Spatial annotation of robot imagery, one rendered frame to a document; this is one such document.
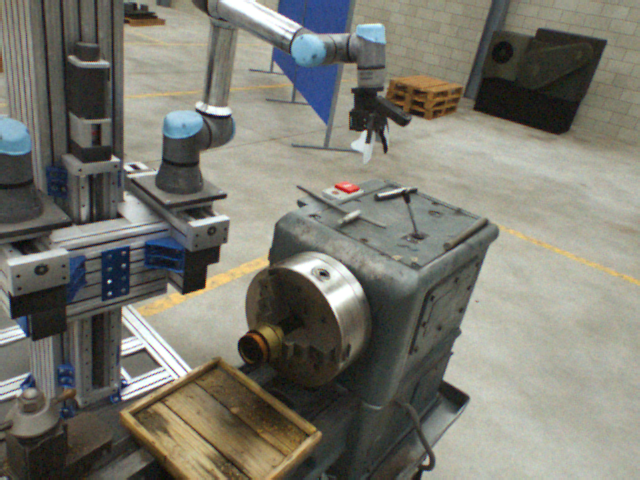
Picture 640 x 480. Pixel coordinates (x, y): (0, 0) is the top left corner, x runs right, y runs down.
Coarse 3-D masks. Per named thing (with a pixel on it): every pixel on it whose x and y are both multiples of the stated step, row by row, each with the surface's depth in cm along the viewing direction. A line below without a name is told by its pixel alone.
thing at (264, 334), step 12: (264, 324) 124; (252, 336) 120; (264, 336) 121; (276, 336) 122; (240, 348) 123; (252, 348) 126; (264, 348) 120; (276, 348) 122; (252, 360) 123; (264, 360) 121
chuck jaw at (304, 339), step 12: (288, 336) 125; (300, 336) 125; (312, 336) 126; (288, 348) 122; (300, 348) 123; (312, 348) 123; (324, 348) 122; (336, 348) 124; (300, 360) 124; (312, 360) 124; (324, 360) 122; (336, 360) 125
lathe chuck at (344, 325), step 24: (288, 264) 128; (312, 264) 129; (288, 288) 129; (312, 288) 124; (336, 288) 125; (312, 312) 126; (336, 312) 121; (360, 312) 127; (336, 336) 123; (360, 336) 128; (288, 360) 135; (312, 384) 132
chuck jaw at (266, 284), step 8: (272, 272) 131; (264, 280) 127; (272, 280) 127; (280, 280) 129; (264, 288) 128; (272, 288) 127; (280, 288) 129; (264, 296) 129; (272, 296) 127; (280, 296) 128; (264, 304) 127; (272, 304) 126; (280, 304) 128; (288, 304) 130; (264, 312) 127; (272, 312) 125; (280, 312) 127; (288, 312) 129; (264, 320) 125; (272, 320) 125; (280, 320) 127
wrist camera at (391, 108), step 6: (378, 96) 147; (372, 102) 145; (378, 102) 144; (384, 102) 145; (390, 102) 147; (378, 108) 145; (384, 108) 144; (390, 108) 144; (396, 108) 145; (384, 114) 145; (390, 114) 144; (396, 114) 143; (402, 114) 143; (408, 114) 145; (396, 120) 144; (402, 120) 143; (408, 120) 143; (402, 126) 144
